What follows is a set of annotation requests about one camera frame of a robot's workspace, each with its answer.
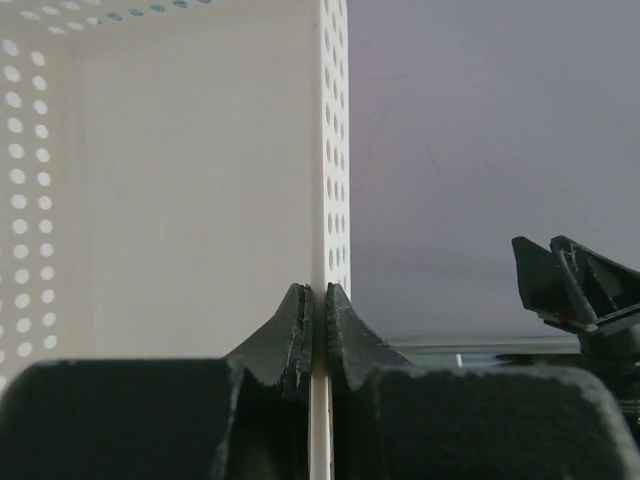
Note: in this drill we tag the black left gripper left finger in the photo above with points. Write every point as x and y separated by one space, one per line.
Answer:
241 416

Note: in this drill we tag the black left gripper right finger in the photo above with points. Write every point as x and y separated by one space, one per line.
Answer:
396 420

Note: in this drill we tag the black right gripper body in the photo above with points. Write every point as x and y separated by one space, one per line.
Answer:
610 344

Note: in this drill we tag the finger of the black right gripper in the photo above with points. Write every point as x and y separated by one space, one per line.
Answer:
539 278
599 289

